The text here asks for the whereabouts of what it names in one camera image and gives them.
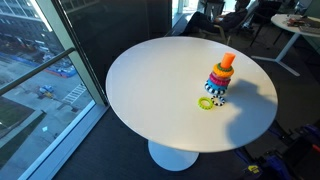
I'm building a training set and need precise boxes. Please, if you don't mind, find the yellow-green toy ring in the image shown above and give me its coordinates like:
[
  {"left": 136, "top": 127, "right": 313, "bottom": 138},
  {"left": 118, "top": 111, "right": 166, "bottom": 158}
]
[{"left": 197, "top": 96, "right": 215, "bottom": 111}]

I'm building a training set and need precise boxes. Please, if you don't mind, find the white side table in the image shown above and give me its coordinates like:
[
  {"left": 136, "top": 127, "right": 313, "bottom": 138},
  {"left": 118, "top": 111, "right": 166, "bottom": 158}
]
[{"left": 251, "top": 13, "right": 320, "bottom": 78}]

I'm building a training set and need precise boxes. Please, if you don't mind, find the wooden chair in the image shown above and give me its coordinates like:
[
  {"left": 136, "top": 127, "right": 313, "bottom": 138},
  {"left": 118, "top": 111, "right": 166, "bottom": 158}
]
[{"left": 199, "top": 9, "right": 249, "bottom": 46}]

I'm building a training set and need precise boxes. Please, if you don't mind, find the blue toy ring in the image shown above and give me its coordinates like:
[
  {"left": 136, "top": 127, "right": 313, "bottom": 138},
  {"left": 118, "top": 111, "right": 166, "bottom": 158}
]
[{"left": 205, "top": 79, "right": 230, "bottom": 92}]

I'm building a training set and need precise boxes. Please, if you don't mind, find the black office chair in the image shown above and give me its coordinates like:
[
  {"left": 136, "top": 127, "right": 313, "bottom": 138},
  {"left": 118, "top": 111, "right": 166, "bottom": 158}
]
[{"left": 249, "top": 0, "right": 284, "bottom": 48}]

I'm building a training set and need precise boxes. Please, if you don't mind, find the black and blue equipment pile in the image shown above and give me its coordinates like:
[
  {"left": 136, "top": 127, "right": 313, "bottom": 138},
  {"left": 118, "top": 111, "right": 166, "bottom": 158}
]
[{"left": 233, "top": 123, "right": 320, "bottom": 180}]

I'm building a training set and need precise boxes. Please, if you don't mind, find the yellow label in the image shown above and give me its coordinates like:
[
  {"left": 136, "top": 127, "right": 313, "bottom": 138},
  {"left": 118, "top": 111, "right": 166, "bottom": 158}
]
[{"left": 248, "top": 164, "right": 261, "bottom": 175}]

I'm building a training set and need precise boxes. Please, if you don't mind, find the large black and white ring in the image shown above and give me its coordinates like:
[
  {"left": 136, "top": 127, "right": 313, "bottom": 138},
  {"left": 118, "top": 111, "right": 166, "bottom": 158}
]
[{"left": 204, "top": 83, "right": 229, "bottom": 96}]

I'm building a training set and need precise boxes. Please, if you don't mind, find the orange toy ring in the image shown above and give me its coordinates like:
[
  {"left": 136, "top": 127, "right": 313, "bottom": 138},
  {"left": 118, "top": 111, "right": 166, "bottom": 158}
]
[{"left": 212, "top": 63, "right": 235, "bottom": 79}]

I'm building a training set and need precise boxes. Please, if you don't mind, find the dark green toy ring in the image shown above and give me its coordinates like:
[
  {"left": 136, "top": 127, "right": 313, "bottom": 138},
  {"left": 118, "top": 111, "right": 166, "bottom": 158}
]
[{"left": 216, "top": 62, "right": 234, "bottom": 73}]

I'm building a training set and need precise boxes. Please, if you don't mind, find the seated person in dark clothes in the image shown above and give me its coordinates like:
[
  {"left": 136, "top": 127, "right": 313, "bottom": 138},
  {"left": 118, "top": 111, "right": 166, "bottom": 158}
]
[{"left": 179, "top": 0, "right": 252, "bottom": 37}]

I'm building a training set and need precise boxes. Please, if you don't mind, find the white table pedestal base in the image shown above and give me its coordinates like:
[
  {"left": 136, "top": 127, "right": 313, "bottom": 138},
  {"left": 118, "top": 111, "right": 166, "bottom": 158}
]
[{"left": 147, "top": 139, "right": 200, "bottom": 172}]

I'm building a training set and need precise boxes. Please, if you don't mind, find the small black and white ring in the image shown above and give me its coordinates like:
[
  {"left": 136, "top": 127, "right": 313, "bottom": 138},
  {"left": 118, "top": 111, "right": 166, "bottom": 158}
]
[{"left": 210, "top": 95, "right": 226, "bottom": 107}]

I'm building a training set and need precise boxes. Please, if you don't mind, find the white window frame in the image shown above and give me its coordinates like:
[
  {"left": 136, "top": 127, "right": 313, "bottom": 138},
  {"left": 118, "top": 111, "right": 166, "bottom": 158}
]
[{"left": 18, "top": 0, "right": 111, "bottom": 180}]

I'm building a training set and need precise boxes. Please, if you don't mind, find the grey window handrail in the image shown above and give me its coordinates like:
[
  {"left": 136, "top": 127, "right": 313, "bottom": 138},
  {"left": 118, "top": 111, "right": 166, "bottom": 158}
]
[{"left": 0, "top": 47, "right": 76, "bottom": 97}]

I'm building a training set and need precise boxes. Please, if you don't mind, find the pink toy ring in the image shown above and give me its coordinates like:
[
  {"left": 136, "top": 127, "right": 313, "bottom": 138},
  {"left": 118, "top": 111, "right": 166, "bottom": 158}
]
[{"left": 208, "top": 73, "right": 232, "bottom": 87}]

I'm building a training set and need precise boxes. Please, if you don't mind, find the dark flat keyboard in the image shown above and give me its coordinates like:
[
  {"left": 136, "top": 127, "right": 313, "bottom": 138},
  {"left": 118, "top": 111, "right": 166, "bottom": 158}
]
[{"left": 298, "top": 24, "right": 320, "bottom": 35}]

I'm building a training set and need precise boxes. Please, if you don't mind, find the orange stacker peg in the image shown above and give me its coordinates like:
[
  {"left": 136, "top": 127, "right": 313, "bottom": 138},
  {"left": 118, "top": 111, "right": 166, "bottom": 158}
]
[{"left": 220, "top": 52, "right": 237, "bottom": 70}]

